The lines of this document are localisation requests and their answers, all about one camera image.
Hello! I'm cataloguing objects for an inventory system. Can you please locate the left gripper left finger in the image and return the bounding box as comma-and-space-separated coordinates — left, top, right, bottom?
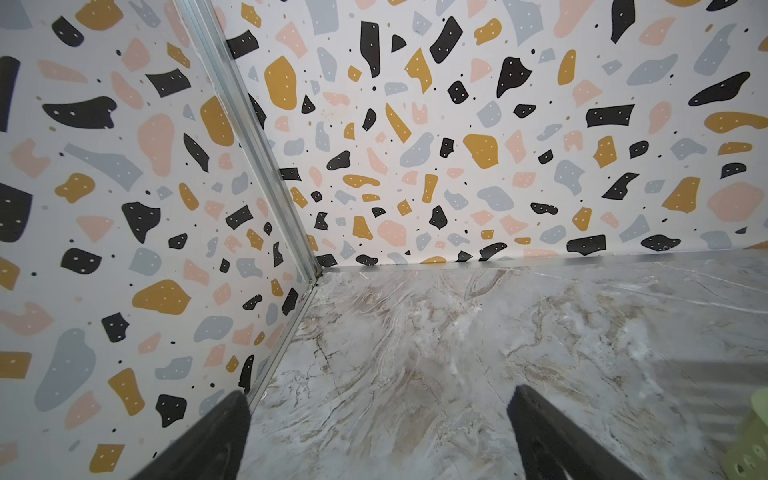
134, 391, 251, 480

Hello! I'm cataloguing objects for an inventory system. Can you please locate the light green plastic basket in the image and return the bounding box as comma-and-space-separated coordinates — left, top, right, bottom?
721, 387, 768, 480

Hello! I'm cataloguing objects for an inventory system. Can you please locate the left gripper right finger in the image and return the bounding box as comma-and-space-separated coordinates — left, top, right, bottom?
507, 385, 639, 480

